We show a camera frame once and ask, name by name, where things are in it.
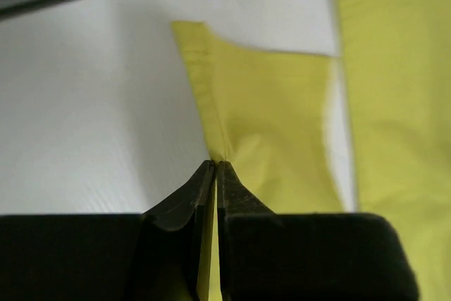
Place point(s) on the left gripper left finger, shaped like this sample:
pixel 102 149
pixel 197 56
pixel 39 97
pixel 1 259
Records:
pixel 162 254

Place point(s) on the yellow trousers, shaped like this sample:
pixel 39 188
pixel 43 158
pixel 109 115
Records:
pixel 317 81

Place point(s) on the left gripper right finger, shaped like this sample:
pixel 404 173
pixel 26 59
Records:
pixel 335 256

